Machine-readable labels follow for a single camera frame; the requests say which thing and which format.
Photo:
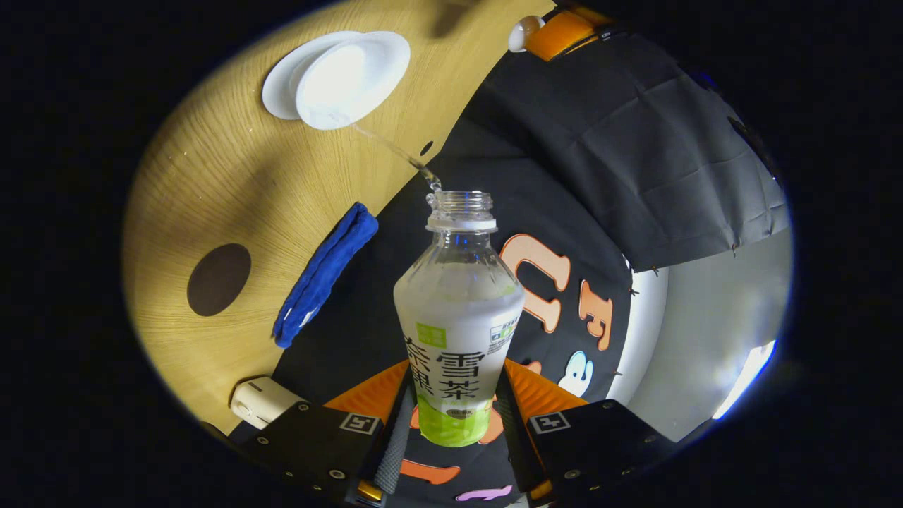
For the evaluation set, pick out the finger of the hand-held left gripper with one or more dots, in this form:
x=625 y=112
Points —
x=557 y=35
x=596 y=17

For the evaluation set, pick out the clear water bottle green label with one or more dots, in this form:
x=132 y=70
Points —
x=458 y=317

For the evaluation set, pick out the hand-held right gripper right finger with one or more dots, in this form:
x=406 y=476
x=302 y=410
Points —
x=600 y=444

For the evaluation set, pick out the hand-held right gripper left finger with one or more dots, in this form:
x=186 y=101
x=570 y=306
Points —
x=317 y=444

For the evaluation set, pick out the white teacup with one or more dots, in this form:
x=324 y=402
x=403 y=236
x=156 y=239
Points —
x=349 y=81

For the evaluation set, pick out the white toaster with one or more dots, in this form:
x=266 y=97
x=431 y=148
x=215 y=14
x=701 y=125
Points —
x=264 y=401

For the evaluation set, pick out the white saucer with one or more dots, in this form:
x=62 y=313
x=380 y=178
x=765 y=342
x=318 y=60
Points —
x=279 y=88

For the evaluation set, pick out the ceiling light panel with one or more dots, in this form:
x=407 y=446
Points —
x=744 y=381

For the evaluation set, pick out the blue folded cloth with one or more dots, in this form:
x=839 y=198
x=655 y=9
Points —
x=324 y=275

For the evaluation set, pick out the dark brown round coaster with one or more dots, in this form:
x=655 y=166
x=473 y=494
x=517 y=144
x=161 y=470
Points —
x=219 y=280

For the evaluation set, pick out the black backdrop cloth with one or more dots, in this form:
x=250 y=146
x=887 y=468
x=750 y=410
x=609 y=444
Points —
x=621 y=141

